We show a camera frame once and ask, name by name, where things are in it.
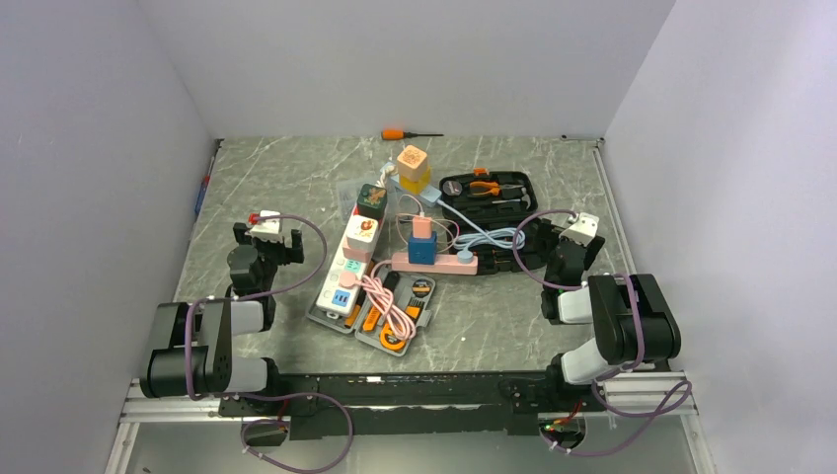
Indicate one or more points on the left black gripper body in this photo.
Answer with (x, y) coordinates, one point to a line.
(272, 253)

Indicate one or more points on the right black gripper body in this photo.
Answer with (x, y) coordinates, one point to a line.
(551, 232)

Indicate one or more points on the white power strip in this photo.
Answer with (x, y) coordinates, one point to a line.
(340, 290)

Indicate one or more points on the black tool case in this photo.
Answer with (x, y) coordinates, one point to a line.
(471, 217)

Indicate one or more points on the pink power strip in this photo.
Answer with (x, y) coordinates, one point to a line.
(444, 264)

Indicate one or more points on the clear plastic screw box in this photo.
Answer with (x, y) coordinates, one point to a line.
(347, 193)

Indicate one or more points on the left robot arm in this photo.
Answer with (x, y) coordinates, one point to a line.
(199, 342)

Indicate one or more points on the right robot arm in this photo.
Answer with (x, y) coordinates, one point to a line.
(631, 321)

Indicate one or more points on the pink cube adapter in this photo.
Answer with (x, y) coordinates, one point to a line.
(355, 254)

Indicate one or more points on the white cube adapter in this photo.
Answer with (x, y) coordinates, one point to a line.
(362, 233)

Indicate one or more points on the orange pliers in black case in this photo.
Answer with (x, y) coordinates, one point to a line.
(479, 189)

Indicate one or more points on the dark green cube adapter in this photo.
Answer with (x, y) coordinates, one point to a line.
(372, 202)

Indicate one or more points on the blue pen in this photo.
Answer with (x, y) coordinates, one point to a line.
(203, 188)

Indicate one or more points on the round tape measure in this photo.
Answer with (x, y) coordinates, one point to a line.
(452, 188)

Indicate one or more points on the blue cube adapter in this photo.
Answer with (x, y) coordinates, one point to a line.
(422, 251)

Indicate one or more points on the small pink charger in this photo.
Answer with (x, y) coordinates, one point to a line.
(422, 227)

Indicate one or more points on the yellow cube adapter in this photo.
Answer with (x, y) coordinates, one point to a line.
(415, 186)

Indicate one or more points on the peach cube adapter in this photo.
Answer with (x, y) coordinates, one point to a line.
(412, 163)

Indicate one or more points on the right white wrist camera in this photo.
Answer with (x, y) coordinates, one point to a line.
(581, 228)

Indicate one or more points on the aluminium rail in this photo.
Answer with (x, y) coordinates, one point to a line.
(632, 392)

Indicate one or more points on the black base frame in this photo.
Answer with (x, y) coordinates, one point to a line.
(333, 421)

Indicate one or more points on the orange handle screwdriver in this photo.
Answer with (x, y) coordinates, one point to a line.
(397, 134)

